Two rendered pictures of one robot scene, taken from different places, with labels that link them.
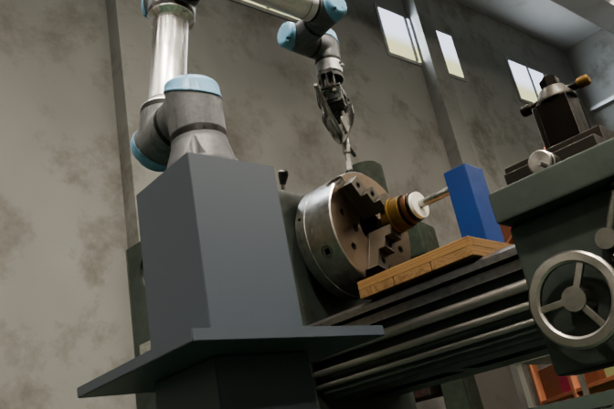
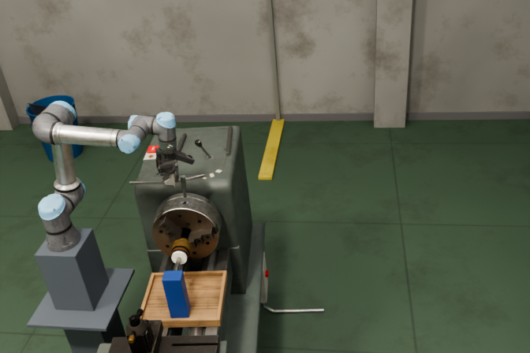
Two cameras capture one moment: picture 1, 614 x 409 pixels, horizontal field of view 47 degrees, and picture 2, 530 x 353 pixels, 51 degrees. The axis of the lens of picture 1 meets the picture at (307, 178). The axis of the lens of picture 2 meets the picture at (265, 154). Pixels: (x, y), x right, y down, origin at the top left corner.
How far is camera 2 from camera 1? 3.10 m
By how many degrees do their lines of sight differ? 75
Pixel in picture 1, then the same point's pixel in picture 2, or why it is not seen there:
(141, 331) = not seen: hidden behind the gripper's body
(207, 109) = (48, 227)
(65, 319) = not seen: outside the picture
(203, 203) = (44, 271)
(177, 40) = (57, 155)
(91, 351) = not seen: outside the picture
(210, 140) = (51, 240)
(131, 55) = not seen: outside the picture
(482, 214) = (169, 302)
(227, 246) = (57, 284)
